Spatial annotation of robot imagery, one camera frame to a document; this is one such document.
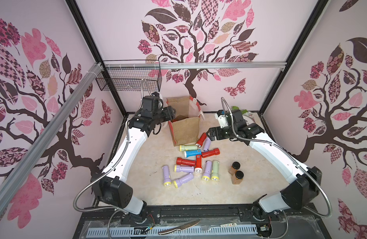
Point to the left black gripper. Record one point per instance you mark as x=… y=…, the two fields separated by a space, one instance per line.
x=169 y=115

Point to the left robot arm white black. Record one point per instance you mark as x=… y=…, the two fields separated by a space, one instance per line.
x=152 y=116

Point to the spice jar black lid upper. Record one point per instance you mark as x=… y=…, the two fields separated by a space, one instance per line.
x=235 y=166

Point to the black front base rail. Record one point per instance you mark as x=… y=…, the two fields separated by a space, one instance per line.
x=157 y=214

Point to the white radish toy green leaves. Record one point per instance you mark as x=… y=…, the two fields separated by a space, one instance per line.
x=243 y=111

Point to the spice jar black lid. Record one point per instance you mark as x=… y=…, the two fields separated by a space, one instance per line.
x=235 y=166
x=237 y=177

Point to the black wire wall basket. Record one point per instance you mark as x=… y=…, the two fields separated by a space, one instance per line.
x=126 y=75

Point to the table knife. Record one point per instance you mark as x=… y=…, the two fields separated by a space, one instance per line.
x=179 y=228

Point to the aluminium frame bar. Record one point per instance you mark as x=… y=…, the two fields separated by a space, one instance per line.
x=216 y=65
x=16 y=178

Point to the purple flashlight bottom diagonal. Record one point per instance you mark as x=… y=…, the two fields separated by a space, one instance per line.
x=185 y=179

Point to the red flashlight centre horizontal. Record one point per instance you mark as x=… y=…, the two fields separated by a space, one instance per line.
x=185 y=162

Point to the red flashlight by bag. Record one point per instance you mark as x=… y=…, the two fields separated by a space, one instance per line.
x=201 y=140

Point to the back aluminium frame bar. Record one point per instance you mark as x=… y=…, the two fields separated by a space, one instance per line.
x=216 y=65

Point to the left aluminium frame bar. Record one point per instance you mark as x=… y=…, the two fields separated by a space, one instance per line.
x=16 y=178

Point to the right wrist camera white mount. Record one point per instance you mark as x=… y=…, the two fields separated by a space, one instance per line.
x=225 y=119

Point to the green flashlight near bag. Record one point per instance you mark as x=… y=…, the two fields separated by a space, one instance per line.
x=187 y=147

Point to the red flashlight white head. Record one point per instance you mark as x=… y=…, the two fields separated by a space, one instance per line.
x=198 y=164

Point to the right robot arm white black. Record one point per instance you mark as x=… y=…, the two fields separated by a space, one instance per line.
x=304 y=183

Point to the burlap tote bag red trim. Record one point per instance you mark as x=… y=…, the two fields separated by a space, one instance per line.
x=184 y=127

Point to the left flexible metal conduit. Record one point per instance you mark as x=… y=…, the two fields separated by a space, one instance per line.
x=110 y=186

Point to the purple flashlight centre horizontal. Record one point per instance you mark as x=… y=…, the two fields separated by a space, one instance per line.
x=183 y=168

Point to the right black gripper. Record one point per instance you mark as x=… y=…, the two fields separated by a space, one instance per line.
x=218 y=132

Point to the green flashlight right upright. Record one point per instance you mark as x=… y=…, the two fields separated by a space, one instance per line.
x=215 y=171

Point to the spice jar black lid lower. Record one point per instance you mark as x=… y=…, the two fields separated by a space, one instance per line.
x=237 y=177

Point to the red flashlight right of blue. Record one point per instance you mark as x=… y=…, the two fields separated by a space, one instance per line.
x=209 y=153

